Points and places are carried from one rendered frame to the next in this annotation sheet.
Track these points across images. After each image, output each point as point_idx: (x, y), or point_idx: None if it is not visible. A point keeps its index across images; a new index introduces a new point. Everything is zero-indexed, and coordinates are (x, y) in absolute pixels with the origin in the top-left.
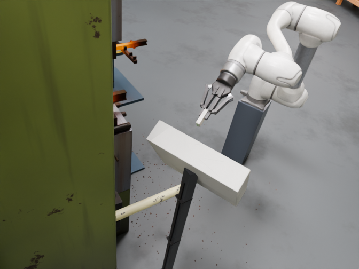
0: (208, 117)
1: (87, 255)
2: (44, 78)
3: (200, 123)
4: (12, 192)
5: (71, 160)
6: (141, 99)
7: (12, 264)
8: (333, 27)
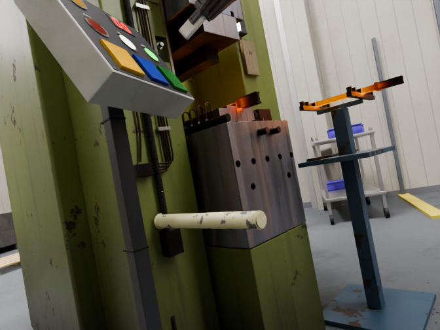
0: (192, 18)
1: (125, 252)
2: None
3: (181, 29)
4: (80, 108)
5: None
6: (363, 153)
7: (88, 202)
8: None
